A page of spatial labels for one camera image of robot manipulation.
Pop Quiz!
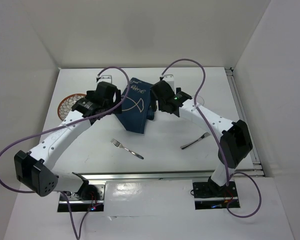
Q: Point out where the clear drinking glass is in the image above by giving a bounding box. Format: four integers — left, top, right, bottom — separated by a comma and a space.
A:
192, 95, 205, 107

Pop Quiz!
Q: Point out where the blue whale placemat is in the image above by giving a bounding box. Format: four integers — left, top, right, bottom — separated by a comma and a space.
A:
116, 77, 155, 134

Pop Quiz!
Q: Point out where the orange rimmed patterned plate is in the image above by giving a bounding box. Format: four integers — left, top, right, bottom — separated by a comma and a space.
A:
57, 93, 86, 121

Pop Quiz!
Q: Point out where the silver fork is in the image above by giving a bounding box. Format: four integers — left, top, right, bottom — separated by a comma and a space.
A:
110, 138, 144, 160

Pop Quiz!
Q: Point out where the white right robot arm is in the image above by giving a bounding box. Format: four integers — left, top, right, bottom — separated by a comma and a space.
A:
150, 79, 253, 196

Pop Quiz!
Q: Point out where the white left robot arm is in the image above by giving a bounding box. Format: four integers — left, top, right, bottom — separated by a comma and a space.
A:
14, 81, 122, 200

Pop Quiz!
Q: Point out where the silver table knife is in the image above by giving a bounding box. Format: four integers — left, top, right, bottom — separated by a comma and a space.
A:
180, 132, 210, 150

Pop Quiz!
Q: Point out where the aluminium front rail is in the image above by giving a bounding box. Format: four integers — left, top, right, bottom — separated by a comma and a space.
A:
79, 171, 213, 181

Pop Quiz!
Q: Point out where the aluminium rail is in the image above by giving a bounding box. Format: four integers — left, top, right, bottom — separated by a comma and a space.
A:
79, 171, 213, 181
224, 67, 266, 177

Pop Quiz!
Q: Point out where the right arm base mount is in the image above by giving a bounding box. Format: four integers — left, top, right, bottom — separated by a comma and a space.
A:
190, 181, 240, 210

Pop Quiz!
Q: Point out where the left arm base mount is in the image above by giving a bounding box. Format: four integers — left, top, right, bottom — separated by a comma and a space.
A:
64, 180, 106, 213

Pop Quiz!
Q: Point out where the aluminium right side rail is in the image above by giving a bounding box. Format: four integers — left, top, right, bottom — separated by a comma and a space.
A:
224, 67, 266, 177

